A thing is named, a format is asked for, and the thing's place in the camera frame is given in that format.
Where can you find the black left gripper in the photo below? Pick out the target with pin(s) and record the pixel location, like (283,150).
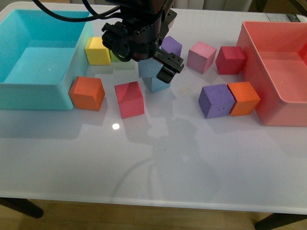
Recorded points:
(134,41)

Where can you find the light blue foam block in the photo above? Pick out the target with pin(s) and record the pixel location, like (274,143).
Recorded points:
(155,85)
(149,68)

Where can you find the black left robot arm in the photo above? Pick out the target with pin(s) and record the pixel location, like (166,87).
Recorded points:
(143,11)

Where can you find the purple foam block back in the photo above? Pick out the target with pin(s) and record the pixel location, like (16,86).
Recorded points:
(170,45)

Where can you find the purple foam block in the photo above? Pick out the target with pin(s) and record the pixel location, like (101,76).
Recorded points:
(216,101)
(170,45)

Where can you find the pink foam block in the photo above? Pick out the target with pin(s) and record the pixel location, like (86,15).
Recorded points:
(201,57)

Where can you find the green foam block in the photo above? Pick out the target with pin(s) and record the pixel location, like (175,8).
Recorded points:
(113,57)

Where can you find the purple foam block front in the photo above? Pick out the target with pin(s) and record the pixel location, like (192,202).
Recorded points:
(216,101)

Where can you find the dark red foam block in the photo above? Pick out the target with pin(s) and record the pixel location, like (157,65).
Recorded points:
(230,60)

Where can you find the yellow foam block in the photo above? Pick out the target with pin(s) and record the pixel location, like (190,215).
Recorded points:
(96,52)

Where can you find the orange foam block left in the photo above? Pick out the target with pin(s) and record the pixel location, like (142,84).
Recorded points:
(87,93)

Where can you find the orange foam block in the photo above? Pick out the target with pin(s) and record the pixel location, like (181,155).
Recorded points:
(87,93)
(246,98)

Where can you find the orange foam block right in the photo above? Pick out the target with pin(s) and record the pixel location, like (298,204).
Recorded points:
(246,98)

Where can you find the grey chair right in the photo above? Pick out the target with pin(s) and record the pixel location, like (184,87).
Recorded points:
(218,5)

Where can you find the pink plastic bin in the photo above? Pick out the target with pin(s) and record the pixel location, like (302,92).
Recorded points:
(276,67)

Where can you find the table label sticker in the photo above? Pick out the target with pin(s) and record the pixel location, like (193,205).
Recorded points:
(280,17)

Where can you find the cyan plastic bin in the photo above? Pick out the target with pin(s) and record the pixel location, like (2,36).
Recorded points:
(40,57)

